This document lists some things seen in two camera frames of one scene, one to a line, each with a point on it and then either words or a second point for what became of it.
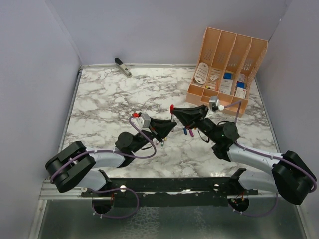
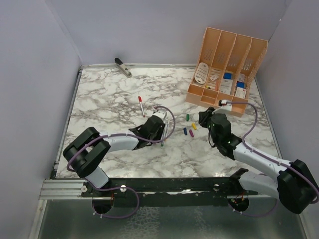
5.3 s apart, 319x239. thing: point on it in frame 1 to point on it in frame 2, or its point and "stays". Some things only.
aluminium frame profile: x=49 y=191 stays
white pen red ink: x=172 y=120 to x=140 y=99
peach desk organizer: x=226 y=66 stays
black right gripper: x=190 y=117 to x=205 y=115
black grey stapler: x=122 y=67 stays
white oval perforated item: x=201 y=72 stays
